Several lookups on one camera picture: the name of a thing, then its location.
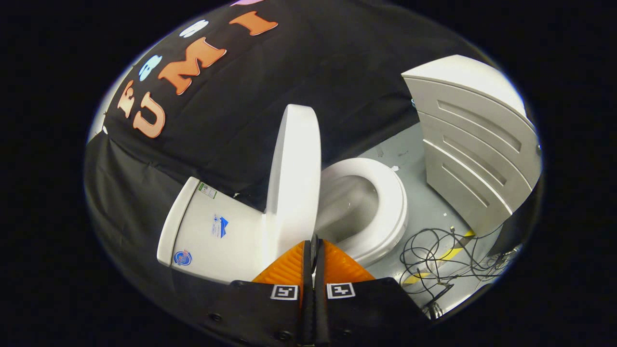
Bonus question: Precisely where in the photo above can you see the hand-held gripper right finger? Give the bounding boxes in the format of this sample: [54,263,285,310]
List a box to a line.
[314,239,430,346]

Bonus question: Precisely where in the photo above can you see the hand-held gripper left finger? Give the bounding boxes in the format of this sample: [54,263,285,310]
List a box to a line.
[205,240,316,346]

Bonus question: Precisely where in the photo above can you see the white toilet lid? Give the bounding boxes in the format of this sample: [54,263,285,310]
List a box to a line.
[264,104,322,261]

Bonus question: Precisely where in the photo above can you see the white toilet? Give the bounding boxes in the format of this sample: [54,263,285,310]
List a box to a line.
[157,158,409,285]

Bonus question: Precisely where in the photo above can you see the yellow black floor tape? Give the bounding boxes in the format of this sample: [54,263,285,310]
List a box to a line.
[403,230,476,285]

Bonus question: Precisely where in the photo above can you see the white cabinet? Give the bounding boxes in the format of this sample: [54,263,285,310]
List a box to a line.
[401,54,542,238]

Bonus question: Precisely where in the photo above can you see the black backdrop cloth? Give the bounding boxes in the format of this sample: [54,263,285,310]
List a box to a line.
[86,0,487,333]

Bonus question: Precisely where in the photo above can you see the tangled black cables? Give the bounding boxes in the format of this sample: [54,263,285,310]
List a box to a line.
[399,226,522,320]

